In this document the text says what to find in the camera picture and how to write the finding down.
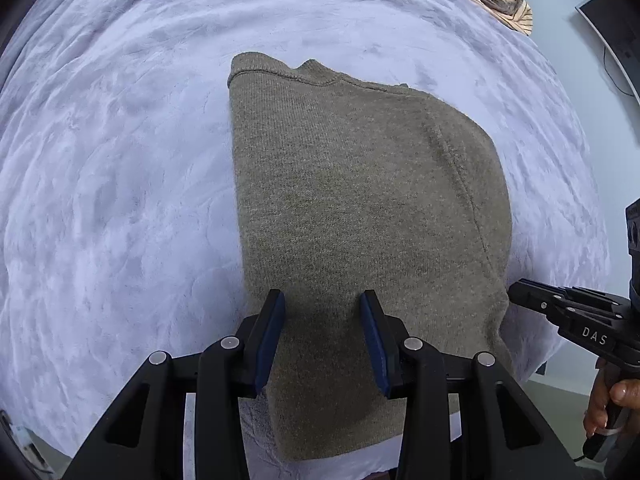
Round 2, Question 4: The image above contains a curved monitor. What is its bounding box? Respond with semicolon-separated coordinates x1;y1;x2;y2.
575;0;640;103

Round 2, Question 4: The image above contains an olive knit sweater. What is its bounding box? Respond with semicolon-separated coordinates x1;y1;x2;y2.
227;52;516;462

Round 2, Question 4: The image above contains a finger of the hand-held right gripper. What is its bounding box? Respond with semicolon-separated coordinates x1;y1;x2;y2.
562;286;628;312
507;280;576;331

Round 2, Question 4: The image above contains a lavender fleece blanket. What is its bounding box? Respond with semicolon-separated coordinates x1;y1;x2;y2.
0;0;613;480

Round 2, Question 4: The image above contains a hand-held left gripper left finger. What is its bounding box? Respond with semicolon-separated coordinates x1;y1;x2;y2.
65;288;287;480

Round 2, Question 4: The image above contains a black monitor cable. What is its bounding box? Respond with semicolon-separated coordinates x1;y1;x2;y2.
602;47;637;97

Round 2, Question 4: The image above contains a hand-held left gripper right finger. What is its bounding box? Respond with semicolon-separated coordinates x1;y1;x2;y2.
359;290;583;480

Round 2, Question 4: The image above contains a person's right hand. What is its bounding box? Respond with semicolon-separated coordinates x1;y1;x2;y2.
584;359;640;461

